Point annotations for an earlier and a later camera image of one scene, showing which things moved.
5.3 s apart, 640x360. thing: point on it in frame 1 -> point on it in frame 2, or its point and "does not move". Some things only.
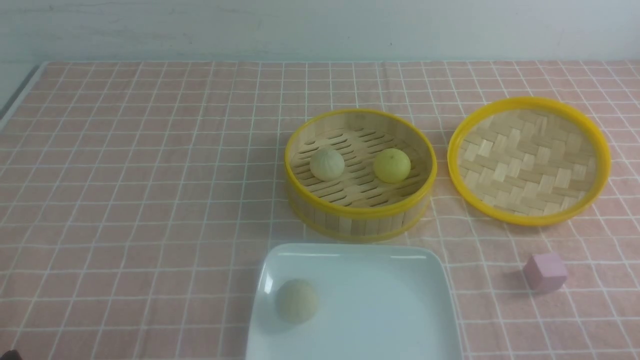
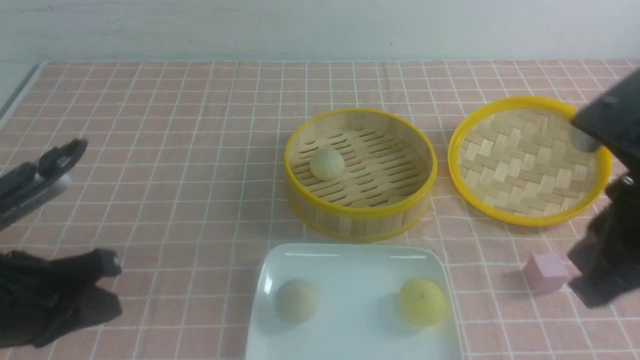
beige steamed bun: x=297 y=301 does not move
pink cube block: x=545 y=273 does not move
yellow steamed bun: x=392 y=165 -> x=422 y=302
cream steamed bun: x=327 y=164 does not move
